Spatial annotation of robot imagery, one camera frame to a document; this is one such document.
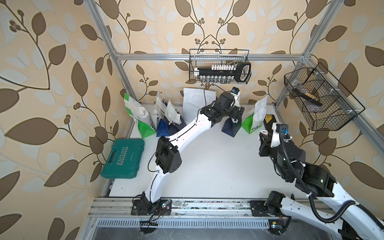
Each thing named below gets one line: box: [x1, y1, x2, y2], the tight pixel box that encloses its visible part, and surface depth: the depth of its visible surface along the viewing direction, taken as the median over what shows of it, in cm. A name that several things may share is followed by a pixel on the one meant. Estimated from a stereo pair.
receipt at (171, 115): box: [165, 99, 182, 125], surface depth 90 cm
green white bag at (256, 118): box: [241, 96, 268, 134], surface depth 96 cm
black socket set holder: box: [193, 61, 252, 83], surface depth 87 cm
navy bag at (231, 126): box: [221, 117, 242, 138], surface depth 101 cm
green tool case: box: [100, 138, 145, 179], surface depth 88 cm
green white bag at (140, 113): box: [124, 93, 157, 139], surface depth 98 cm
